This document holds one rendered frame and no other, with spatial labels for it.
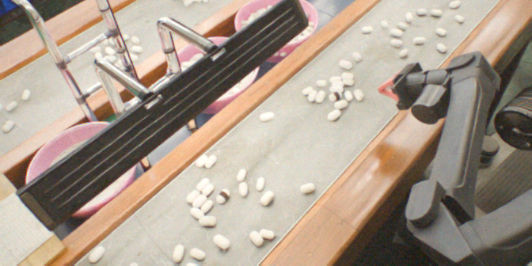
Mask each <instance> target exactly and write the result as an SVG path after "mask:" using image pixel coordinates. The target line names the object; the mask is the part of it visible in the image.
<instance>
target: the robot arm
mask: <svg viewBox="0 0 532 266"><path fill-rule="evenodd" d="M500 82H501V78H500V76H499V75H498V74H497V73H496V72H495V70H494V68H493V67H492V66H491V65H490V64H489V62H488V61H487V59H486V58H485V57H484V56H483V55H482V54H481V52H480V51H472V52H469V53H466V54H464V55H458V56H455V57H453V58H451V60H450V61H449V63H448V64H447V67H446V68H442V69H436V70H426V71H423V70H422V68H421V66H420V64H419V62H416V63H408V65H407V66H406V67H405V68H404V69H403V70H400V71H398V72H397V73H396V74H395V75H394V76H393V77H392V78H389V79H388V80H387V81H386V82H384V83H383V84H381V85H380V86H379V87H378V91H379V93H381V94H383V95H386V96H387V97H392V98H393V99H394V100H396V101H397V103H396V106H397V108H398V110H399V111H406V110H409V109H410V107H411V106H412V107H411V113H412V116H413V117H414V118H415V119H416V120H418V121H420V122H421V123H423V124H429V125H432V124H437V123H438V121H439V120H440V119H443V118H445V117H446V120H445V124H444V127H443V132H442V135H441V139H440V142H439V147H438V151H437V155H436V158H435V163H434V166H433V170H432V173H431V178H430V180H424V181H421V182H419V183H417V184H414V185H413V186H412V189H411V192H410V196H409V199H408V204H407V207H406V209H405V217H406V218H407V227H408V229H409V230H410V231H411V233H412V235H413V237H414V238H415V239H417V240H419V241H420V242H421V243H422V244H423V245H424V247H425V248H426V249H427V250H428V251H429V252H430V253H431V254H432V255H433V256H434V257H435V259H436V260H437V261H438V262H439V263H440V264H441V265H442V266H526V265H528V264H529V263H531V262H532V189H531V190H529V191H528V192H525V193H524V194H522V195H521V196H520V197H518V198H516V199H513V200H512V201H511V202H510V203H507V204H506V205H504V206H502V207H501V208H499V209H497V210H495V211H493V212H491V213H489V214H487V215H484V216H482V217H480V218H477V219H475V206H474V194H475V187H476V181H477V172H478V168H479V163H480V158H481V149H482V143H483V139H484V134H485V125H486V120H487V115H488V109H489V105H490V103H491V101H492V100H494V98H495V94H496V93H497V92H499V91H500ZM388 86H391V89H385V88H386V87H388Z"/></svg>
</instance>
